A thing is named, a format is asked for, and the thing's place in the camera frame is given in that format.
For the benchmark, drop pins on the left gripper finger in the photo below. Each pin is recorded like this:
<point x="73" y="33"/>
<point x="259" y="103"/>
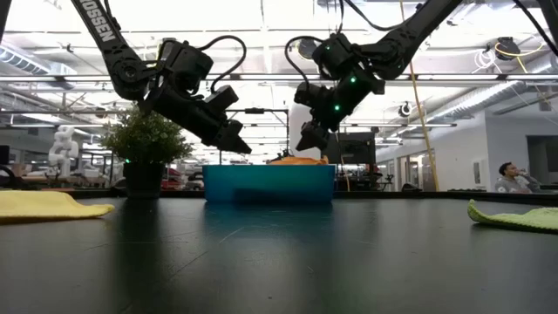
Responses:
<point x="235" y="139"/>

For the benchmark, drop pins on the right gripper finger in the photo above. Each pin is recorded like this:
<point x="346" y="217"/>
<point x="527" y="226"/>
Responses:
<point x="314" y="137"/>

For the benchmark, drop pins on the orange microfiber towel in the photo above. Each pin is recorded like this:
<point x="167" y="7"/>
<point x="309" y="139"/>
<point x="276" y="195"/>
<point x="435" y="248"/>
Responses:
<point x="301" y="161"/>

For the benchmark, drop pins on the yellow microfiber towel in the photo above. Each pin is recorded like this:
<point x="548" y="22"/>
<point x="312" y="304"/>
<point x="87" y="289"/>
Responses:
<point x="43" y="205"/>

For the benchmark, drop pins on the green microfiber towel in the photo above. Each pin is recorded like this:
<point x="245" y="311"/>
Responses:
<point x="523" y="220"/>

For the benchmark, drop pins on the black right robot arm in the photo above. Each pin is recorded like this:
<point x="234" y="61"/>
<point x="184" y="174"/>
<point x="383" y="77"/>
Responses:
<point x="414" y="30"/>

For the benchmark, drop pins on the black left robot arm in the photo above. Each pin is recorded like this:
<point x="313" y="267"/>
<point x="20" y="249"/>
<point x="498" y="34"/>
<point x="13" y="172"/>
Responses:
<point x="98" y="26"/>

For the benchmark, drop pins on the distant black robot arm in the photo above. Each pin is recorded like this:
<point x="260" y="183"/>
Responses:
<point x="285" y="153"/>

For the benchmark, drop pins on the white round pillar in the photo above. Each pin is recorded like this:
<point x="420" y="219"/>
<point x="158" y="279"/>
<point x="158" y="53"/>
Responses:
<point x="293" y="135"/>

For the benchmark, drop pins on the black screen panel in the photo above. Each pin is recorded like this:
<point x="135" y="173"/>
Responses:
<point x="357" y="148"/>

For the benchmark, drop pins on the small potted green plant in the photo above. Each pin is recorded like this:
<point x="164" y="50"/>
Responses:
<point x="148" y="139"/>

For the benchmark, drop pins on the blue plastic bin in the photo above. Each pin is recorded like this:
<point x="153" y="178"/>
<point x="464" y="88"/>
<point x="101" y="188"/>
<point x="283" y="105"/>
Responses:
<point x="270" y="183"/>

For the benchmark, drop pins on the person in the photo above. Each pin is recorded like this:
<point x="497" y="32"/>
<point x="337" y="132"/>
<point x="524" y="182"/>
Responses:
<point x="514" y="181"/>

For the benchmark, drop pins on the black metal frame rig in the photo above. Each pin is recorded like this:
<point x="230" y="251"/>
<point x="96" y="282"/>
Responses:
<point x="255" y="111"/>

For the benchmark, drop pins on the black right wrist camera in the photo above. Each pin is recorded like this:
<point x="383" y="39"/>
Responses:
<point x="309" y="96"/>

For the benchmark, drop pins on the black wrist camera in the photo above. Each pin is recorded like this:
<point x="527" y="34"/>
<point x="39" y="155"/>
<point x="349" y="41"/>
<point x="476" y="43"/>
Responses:
<point x="222" y="99"/>
<point x="309" y="96"/>

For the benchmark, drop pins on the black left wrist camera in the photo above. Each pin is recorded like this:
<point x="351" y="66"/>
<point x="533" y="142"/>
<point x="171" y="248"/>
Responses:
<point x="222" y="99"/>

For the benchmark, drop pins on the white wall box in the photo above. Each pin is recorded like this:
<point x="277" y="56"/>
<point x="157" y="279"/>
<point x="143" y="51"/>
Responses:
<point x="479" y="172"/>

